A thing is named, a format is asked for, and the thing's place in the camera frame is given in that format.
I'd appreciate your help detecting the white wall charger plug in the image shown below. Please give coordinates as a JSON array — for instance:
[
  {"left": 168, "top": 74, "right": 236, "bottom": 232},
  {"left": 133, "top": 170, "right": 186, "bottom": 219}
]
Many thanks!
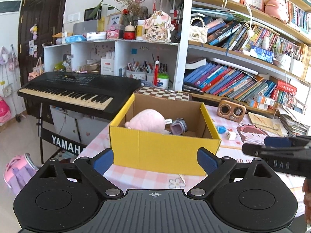
[{"left": 226, "top": 131, "right": 237, "bottom": 140}]

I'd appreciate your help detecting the blue bag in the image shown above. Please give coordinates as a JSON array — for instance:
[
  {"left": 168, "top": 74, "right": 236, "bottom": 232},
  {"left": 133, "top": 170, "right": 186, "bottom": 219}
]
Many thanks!
[{"left": 216, "top": 126, "right": 227, "bottom": 134}]

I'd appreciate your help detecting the grey purple toy camera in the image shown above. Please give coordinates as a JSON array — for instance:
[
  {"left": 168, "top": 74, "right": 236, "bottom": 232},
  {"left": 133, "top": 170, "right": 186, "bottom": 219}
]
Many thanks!
[{"left": 170, "top": 118, "right": 188, "bottom": 136}]

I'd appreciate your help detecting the pink plush pig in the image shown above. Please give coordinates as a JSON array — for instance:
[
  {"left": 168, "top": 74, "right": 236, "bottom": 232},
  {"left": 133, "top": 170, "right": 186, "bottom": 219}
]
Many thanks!
[{"left": 124, "top": 109, "right": 170, "bottom": 135}]

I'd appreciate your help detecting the person right hand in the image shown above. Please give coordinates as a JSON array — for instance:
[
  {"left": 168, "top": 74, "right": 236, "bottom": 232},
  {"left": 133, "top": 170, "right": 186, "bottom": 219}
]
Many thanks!
[{"left": 302, "top": 178, "right": 311, "bottom": 225}]

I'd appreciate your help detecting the messy paper stack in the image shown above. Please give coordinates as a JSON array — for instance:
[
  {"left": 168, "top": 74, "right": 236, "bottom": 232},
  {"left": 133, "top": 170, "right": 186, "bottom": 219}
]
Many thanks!
[{"left": 278, "top": 106, "right": 310, "bottom": 136}]

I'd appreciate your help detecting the orange white box upper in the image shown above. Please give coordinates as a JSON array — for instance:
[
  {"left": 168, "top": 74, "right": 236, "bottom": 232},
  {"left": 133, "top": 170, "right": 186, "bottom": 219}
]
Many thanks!
[{"left": 253, "top": 94, "right": 275, "bottom": 106}]

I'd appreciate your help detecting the orange white box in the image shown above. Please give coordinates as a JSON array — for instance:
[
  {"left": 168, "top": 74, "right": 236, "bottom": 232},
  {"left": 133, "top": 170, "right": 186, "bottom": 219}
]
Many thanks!
[
  {"left": 247, "top": 99, "right": 268, "bottom": 110},
  {"left": 253, "top": 94, "right": 275, "bottom": 106}
]

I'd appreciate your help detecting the orange white box lower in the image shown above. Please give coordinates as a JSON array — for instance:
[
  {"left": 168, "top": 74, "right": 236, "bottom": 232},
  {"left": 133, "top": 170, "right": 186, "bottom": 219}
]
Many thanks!
[{"left": 247, "top": 99, "right": 268, "bottom": 110}]

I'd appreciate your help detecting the brown retro radio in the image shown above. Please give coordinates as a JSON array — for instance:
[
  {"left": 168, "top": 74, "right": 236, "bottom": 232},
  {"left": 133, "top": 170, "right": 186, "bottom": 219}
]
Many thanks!
[{"left": 217, "top": 98, "right": 246, "bottom": 123}]

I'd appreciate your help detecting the red dictionary book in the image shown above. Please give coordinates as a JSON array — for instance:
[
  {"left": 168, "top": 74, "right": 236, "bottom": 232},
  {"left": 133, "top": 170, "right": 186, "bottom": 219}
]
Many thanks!
[{"left": 275, "top": 79, "right": 297, "bottom": 95}]

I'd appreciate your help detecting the yellow cardboard box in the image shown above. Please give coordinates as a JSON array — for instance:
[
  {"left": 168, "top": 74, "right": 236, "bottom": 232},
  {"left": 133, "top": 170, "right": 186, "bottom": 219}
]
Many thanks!
[{"left": 109, "top": 94, "right": 221, "bottom": 176}]

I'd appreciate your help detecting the black electronic keyboard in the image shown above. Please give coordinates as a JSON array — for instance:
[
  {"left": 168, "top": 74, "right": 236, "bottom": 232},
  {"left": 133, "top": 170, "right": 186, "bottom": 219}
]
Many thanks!
[{"left": 17, "top": 72, "right": 141, "bottom": 120}]

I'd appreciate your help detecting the pink school backpack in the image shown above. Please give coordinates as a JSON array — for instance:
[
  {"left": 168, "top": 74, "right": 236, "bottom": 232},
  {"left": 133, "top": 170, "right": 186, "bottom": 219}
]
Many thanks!
[{"left": 3, "top": 153, "right": 39, "bottom": 195}]

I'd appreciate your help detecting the wooden chess board box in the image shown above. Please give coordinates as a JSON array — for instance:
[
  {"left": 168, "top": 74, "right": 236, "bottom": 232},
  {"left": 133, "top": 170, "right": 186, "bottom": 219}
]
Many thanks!
[{"left": 135, "top": 86, "right": 192, "bottom": 101}]

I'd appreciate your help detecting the white bookshelf unit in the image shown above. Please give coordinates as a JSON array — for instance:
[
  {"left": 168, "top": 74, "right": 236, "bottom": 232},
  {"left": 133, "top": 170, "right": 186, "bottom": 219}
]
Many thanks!
[{"left": 44, "top": 0, "right": 179, "bottom": 77}]

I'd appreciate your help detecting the white green lidded jar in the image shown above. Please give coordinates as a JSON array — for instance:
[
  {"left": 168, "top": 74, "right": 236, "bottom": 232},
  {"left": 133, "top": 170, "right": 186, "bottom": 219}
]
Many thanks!
[{"left": 156, "top": 73, "right": 169, "bottom": 90}]

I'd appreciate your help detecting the red tassel pendant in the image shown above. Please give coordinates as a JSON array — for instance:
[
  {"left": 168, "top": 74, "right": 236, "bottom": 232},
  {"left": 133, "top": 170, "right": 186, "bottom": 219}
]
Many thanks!
[{"left": 153, "top": 59, "right": 160, "bottom": 86}]

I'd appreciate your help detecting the white quilted handbag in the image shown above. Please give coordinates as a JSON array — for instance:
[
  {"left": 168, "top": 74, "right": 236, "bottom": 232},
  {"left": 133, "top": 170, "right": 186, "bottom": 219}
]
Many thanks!
[{"left": 189, "top": 16, "right": 208, "bottom": 44}]

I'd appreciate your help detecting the red round jar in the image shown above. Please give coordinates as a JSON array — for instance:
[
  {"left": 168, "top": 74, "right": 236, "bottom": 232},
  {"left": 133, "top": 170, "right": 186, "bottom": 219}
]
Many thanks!
[{"left": 123, "top": 22, "right": 135, "bottom": 40}]

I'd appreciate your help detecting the pink pig ornament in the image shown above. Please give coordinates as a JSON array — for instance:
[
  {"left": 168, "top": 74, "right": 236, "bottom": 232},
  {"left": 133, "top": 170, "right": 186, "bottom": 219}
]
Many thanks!
[{"left": 143, "top": 10, "right": 175, "bottom": 43}]

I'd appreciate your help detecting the white charging cable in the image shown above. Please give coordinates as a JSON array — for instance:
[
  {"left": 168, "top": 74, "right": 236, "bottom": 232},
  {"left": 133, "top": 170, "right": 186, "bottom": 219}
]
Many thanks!
[{"left": 245, "top": 2, "right": 302, "bottom": 136}]

